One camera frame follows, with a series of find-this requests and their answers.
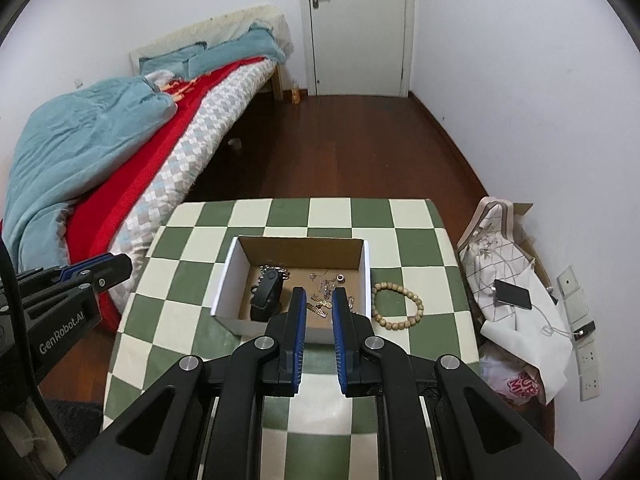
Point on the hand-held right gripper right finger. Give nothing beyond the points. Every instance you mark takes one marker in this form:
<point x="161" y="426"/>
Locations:
<point x="340" y="330"/>

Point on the white plastic bag red print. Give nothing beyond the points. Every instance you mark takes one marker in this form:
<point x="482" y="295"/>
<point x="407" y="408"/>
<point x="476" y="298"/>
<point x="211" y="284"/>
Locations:
<point x="520" y="385"/>

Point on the white grid pattern tote bag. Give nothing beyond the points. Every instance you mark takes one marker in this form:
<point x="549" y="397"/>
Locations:
<point x="500" y="255"/>

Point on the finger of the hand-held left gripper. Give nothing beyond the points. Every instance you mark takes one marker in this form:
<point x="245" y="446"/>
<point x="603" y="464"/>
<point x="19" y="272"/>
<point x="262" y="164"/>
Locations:
<point x="116" y="270"/>
<point x="85" y="266"/>

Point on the white wall switch plate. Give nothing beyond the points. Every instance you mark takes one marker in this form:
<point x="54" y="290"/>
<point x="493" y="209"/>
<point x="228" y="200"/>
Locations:
<point x="570" y="280"/>
<point x="577" y="307"/>

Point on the cream bed headboard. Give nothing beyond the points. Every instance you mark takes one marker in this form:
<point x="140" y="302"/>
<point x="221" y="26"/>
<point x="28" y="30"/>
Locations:
<point x="215" y="25"/>

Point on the dark grey rug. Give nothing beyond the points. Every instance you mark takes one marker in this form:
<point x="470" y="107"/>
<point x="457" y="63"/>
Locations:
<point x="75" y="425"/>

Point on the white wall socket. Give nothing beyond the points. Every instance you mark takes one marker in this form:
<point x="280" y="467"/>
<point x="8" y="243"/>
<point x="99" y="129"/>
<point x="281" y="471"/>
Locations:
<point x="590" y="387"/>
<point x="587" y="360"/>

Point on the wooden bed frame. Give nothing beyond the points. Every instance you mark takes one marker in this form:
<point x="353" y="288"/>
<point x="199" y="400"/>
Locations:
<point x="276" y="85"/>

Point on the orange bottle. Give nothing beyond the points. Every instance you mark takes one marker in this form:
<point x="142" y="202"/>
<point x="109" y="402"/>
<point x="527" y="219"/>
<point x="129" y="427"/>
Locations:
<point x="296" y="95"/>

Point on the black smart band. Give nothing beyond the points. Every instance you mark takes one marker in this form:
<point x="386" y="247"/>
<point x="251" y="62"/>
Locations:
<point x="265" y="292"/>

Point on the green white checkered tablecloth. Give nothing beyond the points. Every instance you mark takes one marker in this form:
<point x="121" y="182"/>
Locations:
<point x="425" y="240"/>

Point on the small grey floor object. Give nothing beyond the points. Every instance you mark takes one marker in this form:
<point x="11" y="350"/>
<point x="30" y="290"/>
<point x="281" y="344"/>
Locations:
<point x="234" y="143"/>

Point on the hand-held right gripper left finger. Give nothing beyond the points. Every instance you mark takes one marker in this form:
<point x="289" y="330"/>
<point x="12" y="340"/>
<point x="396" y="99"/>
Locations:
<point x="299" y="320"/>

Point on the red blanket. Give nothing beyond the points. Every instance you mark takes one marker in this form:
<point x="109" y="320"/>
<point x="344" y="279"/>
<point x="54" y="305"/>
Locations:
<point x="130" y="170"/>

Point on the diamond pattern quilt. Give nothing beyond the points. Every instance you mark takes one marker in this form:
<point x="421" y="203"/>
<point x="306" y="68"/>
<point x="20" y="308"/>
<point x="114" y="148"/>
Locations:
<point x="200" y="125"/>

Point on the teal folded blanket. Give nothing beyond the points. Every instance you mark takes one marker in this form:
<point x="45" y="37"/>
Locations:
<point x="240" y="45"/>

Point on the white paper bag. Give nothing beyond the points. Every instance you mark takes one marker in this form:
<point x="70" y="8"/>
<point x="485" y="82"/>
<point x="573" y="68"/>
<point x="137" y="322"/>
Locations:
<point x="530" y="350"/>

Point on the black smartphone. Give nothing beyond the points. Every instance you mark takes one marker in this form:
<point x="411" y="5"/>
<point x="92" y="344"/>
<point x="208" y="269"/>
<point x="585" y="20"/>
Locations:
<point x="512" y="294"/>

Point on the black charger plug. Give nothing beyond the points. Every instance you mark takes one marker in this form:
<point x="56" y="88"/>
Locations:
<point x="584" y="331"/>

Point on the white door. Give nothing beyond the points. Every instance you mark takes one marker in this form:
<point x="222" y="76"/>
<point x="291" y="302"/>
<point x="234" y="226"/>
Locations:
<point x="360" y="25"/>

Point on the teal duvet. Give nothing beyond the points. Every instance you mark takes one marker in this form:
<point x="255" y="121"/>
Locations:
<point x="75" y="145"/>

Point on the white cardboard box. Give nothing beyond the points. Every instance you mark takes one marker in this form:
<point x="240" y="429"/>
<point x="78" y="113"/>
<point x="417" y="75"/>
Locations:
<point x="227" y="285"/>

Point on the teal pillow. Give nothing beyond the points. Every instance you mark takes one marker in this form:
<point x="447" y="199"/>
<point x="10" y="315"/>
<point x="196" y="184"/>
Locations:
<point x="170" y="60"/>

